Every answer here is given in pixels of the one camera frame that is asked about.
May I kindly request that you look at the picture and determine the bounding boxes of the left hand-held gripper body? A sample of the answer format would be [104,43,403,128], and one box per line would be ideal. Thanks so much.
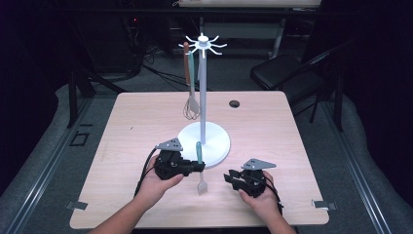
[153,137,196,181]

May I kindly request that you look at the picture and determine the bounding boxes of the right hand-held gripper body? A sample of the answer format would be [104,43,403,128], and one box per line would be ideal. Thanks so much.
[240,157,278,198]

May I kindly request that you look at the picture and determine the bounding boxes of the white round stand base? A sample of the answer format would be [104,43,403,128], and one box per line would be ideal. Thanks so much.
[177,32,232,170]

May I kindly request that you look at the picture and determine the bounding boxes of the person's right hand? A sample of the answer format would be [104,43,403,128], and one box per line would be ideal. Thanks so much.
[238,171,281,219]

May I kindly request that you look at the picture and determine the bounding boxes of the person's left hand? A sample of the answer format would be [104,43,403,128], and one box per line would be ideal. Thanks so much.
[138,154,185,205]

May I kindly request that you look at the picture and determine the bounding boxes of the grey tape strip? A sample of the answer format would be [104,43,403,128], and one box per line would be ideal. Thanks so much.
[312,199,339,211]
[66,200,89,212]

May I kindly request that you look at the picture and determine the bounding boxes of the black chair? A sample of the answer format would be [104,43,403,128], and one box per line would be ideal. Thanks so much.
[249,38,357,133]

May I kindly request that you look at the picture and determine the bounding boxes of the black metal stand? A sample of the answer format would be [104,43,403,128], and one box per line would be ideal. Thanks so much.
[66,61,128,130]

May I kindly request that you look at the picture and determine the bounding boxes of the white background table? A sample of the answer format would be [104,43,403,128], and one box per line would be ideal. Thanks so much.
[176,0,323,59]

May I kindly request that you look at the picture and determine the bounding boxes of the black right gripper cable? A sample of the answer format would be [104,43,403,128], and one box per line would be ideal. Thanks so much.
[264,176,284,216]

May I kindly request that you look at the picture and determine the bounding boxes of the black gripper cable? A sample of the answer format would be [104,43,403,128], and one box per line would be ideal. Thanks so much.
[264,176,284,216]
[133,147,159,199]

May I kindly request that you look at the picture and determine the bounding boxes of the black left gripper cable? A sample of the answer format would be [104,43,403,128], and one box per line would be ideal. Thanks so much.
[133,147,159,199]

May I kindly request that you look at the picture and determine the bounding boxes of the bundle of floor cables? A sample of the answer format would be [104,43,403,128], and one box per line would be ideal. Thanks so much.
[130,45,203,92]

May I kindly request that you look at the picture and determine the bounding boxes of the brown-handled whisk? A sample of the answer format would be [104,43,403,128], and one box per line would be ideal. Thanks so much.
[182,41,202,121]

